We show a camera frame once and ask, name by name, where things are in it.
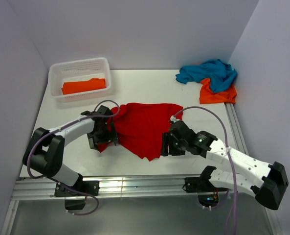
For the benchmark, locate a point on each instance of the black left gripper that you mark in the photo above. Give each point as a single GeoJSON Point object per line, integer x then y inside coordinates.
{"type": "Point", "coordinates": [110, 136]}

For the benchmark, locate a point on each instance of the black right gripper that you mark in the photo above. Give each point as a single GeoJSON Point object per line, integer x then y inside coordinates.
{"type": "Point", "coordinates": [167, 137]}

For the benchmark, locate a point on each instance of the red t shirt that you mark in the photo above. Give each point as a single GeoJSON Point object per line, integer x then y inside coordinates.
{"type": "Point", "coordinates": [139, 127]}

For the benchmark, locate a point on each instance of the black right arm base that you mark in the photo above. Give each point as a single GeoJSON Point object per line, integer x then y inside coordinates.
{"type": "Point", "coordinates": [207, 194]}

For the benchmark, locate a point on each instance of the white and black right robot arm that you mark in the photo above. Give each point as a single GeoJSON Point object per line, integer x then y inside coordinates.
{"type": "Point", "coordinates": [266, 182]}

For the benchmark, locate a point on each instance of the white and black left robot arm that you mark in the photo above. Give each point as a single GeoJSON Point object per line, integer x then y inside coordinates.
{"type": "Point", "coordinates": [45, 150]}

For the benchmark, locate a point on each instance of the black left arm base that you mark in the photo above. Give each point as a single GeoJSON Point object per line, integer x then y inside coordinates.
{"type": "Point", "coordinates": [76, 196]}

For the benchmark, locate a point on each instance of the rolled orange t shirt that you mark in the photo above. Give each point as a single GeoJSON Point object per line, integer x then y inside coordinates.
{"type": "Point", "coordinates": [83, 86]}

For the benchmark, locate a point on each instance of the white plastic basket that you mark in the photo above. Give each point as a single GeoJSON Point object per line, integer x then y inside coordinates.
{"type": "Point", "coordinates": [79, 71]}

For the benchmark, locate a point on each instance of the blue t shirt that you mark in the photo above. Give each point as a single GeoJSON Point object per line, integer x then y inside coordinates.
{"type": "Point", "coordinates": [221, 74]}

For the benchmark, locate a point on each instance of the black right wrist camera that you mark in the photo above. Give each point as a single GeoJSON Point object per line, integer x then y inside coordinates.
{"type": "Point", "coordinates": [180, 130]}

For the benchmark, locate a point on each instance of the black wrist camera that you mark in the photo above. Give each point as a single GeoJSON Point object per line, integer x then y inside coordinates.
{"type": "Point", "coordinates": [180, 130]}
{"type": "Point", "coordinates": [103, 111]}

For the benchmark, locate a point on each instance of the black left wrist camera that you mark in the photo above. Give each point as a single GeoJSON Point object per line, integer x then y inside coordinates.
{"type": "Point", "coordinates": [103, 111]}

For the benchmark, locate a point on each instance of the aluminium rail frame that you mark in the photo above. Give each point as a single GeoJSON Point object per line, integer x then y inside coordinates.
{"type": "Point", "coordinates": [137, 205]}

